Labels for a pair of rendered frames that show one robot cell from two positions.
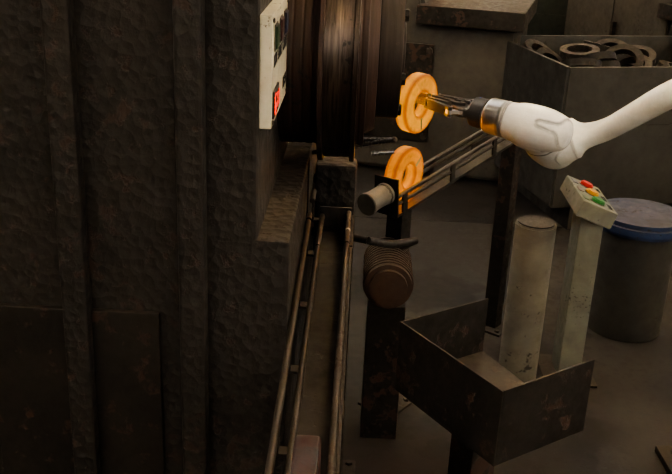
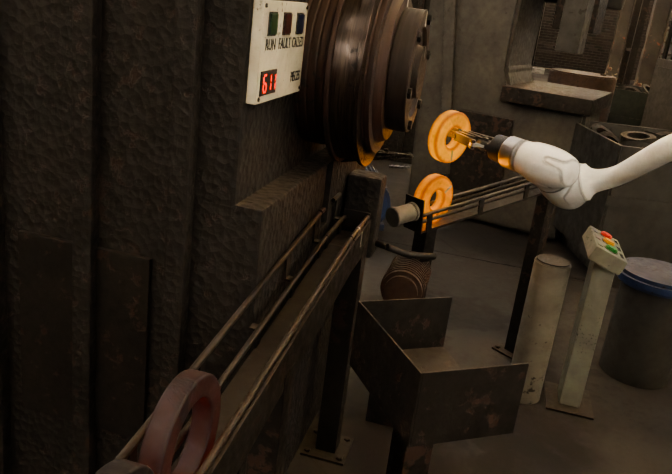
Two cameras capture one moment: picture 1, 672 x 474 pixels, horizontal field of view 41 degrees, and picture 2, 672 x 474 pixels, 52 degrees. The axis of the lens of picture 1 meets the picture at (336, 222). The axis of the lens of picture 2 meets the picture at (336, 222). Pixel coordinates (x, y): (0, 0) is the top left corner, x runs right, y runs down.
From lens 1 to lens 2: 0.41 m
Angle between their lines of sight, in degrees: 11
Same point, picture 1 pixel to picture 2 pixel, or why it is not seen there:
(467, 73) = not seen: hidden behind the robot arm
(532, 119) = (541, 156)
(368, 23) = (377, 36)
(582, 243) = (593, 286)
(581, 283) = (589, 322)
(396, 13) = (409, 33)
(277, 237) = (255, 205)
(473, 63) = (544, 138)
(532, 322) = (539, 349)
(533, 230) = (548, 266)
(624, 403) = (616, 438)
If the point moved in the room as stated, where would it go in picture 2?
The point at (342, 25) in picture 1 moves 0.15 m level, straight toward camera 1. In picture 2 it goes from (352, 34) to (335, 36)
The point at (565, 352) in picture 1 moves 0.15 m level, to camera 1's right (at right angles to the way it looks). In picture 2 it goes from (568, 382) to (613, 392)
